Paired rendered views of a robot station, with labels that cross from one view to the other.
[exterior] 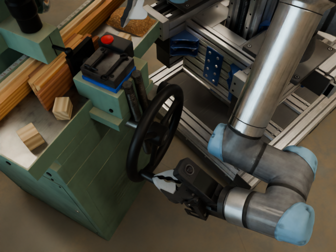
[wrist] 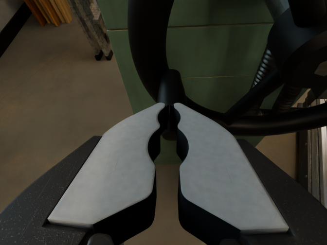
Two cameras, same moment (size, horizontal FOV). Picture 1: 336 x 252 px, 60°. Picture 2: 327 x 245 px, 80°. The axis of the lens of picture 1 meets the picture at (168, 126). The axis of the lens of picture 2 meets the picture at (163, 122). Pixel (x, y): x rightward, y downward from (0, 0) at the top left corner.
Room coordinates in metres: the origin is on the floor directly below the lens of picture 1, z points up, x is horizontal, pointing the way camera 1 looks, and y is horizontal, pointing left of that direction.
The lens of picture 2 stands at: (0.26, -0.03, 0.92)
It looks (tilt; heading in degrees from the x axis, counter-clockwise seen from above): 60 degrees down; 65
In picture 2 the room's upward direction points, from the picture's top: 5 degrees counter-clockwise
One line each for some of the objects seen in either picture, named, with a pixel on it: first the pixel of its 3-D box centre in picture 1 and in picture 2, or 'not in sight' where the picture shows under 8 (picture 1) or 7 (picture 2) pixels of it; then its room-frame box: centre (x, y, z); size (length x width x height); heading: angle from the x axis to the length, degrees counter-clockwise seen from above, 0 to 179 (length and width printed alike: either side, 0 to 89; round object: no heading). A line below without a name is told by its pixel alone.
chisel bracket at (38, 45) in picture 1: (33, 39); not in sight; (0.60, 0.34, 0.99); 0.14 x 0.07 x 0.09; 62
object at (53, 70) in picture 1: (65, 70); not in sight; (0.54, 0.27, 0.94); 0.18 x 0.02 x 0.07; 152
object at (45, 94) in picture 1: (72, 71); not in sight; (0.54, 0.25, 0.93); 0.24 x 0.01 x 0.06; 152
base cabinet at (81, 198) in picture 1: (70, 146); (196, 64); (0.64, 0.44, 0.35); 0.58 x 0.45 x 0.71; 62
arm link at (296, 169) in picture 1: (285, 171); not in sight; (0.26, -0.24, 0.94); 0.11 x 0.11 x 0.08; 59
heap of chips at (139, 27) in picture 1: (130, 17); not in sight; (0.79, 0.12, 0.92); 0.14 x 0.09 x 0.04; 62
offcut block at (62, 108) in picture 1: (62, 108); not in sight; (0.43, 0.26, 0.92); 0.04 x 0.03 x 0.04; 2
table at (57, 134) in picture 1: (91, 81); not in sight; (0.56, 0.22, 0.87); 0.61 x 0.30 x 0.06; 152
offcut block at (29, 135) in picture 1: (30, 136); not in sight; (0.35, 0.31, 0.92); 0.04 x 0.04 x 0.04; 41
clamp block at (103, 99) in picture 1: (113, 81); not in sight; (0.52, 0.14, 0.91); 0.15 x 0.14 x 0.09; 152
